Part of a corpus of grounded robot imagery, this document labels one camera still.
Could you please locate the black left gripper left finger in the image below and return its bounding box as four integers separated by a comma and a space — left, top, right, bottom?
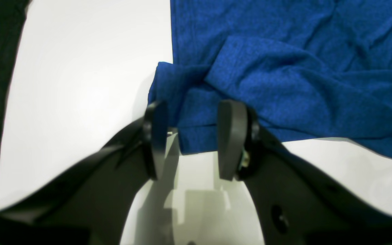
0, 101, 168, 245

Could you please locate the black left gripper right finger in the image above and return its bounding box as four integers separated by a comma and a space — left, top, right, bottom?
217, 100, 392, 245

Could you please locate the blue long-sleeve shirt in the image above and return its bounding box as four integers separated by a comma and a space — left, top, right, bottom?
148, 0, 392, 158

